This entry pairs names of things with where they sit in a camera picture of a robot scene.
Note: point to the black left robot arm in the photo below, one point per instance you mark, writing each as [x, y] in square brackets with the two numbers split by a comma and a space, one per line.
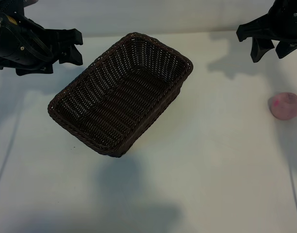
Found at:
[3, 7]

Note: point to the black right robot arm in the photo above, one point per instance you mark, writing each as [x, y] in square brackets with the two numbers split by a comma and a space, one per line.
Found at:
[291, 2]

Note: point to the dark brown wicker basket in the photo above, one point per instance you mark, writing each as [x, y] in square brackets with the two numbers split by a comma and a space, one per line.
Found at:
[119, 97]

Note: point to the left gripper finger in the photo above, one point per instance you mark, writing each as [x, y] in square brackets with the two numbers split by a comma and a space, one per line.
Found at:
[34, 70]
[70, 55]

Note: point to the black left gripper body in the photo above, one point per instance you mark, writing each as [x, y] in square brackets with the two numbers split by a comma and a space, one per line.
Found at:
[66, 36]

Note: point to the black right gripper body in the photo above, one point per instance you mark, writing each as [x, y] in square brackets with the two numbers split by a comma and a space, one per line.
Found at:
[284, 26]

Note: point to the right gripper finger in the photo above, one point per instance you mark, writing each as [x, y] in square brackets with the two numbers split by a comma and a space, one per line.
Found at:
[259, 49]
[283, 52]

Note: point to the pink peach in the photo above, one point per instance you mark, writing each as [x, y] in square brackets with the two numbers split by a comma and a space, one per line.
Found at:
[284, 106]

